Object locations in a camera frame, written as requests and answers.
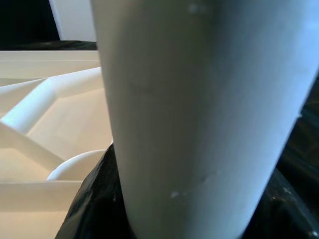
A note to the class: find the white plastic table top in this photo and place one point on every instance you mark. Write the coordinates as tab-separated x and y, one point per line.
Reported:
49	124

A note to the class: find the black door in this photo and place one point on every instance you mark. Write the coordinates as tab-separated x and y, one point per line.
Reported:
25	20

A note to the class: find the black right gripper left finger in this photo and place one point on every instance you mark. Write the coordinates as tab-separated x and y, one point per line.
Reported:
97	206

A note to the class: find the white plastic table leg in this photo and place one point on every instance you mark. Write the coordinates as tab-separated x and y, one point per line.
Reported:
199	104

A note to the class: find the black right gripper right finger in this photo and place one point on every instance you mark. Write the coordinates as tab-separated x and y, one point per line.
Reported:
281	214

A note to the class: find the black plastic table cover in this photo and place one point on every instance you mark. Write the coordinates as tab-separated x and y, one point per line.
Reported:
306	129

